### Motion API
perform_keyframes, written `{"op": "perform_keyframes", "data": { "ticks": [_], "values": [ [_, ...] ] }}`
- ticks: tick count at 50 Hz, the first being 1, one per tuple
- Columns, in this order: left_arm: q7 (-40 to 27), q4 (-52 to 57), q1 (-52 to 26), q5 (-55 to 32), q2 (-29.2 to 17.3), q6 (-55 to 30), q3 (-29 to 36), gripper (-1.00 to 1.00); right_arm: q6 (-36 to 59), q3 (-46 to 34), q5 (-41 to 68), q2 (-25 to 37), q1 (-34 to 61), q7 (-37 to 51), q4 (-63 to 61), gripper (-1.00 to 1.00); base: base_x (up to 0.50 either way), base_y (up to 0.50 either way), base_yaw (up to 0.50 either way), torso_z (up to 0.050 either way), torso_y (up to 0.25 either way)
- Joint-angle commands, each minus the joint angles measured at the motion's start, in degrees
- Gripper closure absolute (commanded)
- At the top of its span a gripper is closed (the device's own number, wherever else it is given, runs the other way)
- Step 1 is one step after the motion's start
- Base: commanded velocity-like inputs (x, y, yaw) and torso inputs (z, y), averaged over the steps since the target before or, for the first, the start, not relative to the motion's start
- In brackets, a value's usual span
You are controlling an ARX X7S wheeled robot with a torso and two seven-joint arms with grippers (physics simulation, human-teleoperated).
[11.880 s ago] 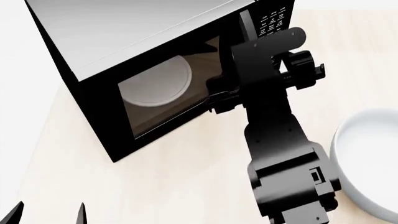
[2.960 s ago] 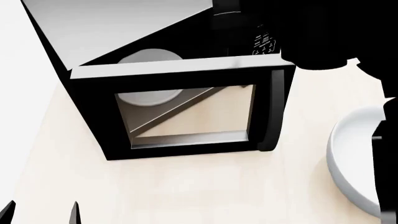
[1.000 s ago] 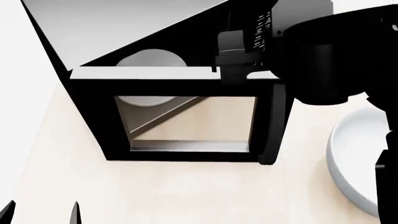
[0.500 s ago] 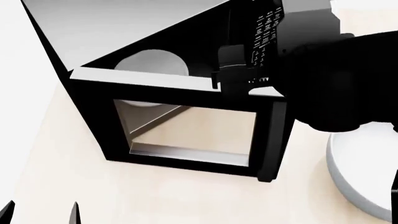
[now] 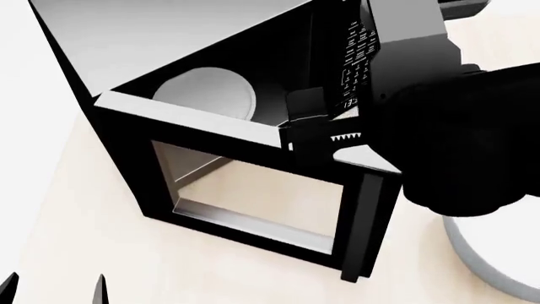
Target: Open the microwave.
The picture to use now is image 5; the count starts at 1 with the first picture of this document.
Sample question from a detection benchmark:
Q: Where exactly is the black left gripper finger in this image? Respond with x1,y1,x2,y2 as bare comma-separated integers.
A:
90,273,111,304
0,271,20,304

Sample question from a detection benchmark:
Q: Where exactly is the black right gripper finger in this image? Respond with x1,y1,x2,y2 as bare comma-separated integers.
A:
279,122,373,171
285,86,331,128

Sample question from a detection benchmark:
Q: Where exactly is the black microwave door glass window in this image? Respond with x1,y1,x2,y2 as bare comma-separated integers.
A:
94,90,404,284

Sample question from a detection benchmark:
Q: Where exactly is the black microwave body grey top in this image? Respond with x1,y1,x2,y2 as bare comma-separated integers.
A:
28,0,482,134

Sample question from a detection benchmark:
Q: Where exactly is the white round turntable plate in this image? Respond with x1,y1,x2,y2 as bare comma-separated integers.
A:
152,66,257,122

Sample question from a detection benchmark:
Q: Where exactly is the dark grey block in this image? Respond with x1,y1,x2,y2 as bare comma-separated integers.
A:
437,0,500,19

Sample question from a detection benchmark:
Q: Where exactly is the white round bowl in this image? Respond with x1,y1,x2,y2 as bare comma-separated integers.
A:
442,195,540,301

